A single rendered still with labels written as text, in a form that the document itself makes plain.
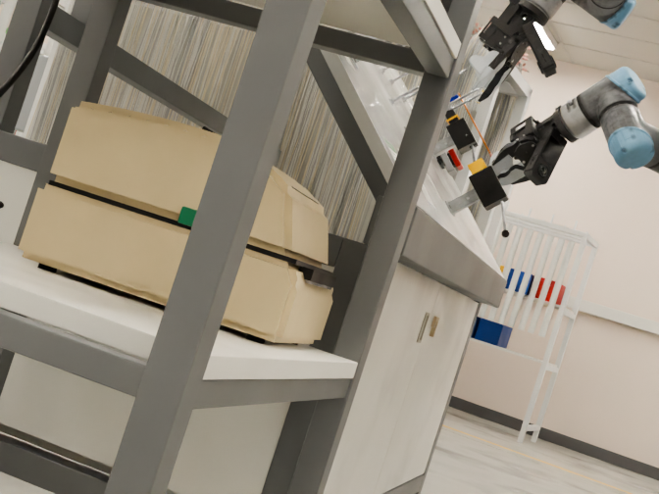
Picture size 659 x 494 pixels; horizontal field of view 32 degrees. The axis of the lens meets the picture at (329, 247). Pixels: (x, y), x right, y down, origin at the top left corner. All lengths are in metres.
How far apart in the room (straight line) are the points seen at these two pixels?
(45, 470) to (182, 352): 0.78
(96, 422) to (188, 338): 0.74
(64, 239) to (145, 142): 0.13
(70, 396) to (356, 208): 1.63
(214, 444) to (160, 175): 0.45
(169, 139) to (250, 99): 0.35
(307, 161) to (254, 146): 2.32
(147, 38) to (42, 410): 2.00
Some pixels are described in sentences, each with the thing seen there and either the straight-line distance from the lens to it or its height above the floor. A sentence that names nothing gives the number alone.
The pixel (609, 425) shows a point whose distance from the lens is 10.42.
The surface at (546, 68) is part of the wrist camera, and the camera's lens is 2.40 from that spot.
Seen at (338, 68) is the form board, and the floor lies 1.01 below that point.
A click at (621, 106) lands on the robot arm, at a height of 1.21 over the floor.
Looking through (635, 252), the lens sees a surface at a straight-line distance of 10.50.
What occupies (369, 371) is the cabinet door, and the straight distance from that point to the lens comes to 1.70.
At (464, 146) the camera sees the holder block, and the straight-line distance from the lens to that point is 2.38.
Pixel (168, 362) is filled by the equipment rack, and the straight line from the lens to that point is 0.87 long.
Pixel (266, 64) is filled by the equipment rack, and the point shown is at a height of 0.88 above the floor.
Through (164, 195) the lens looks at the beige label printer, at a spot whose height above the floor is 0.77.
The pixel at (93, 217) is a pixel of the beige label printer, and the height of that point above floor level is 0.73.
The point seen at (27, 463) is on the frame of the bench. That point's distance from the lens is 1.64.
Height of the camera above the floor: 0.74
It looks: 2 degrees up
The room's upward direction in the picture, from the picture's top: 18 degrees clockwise
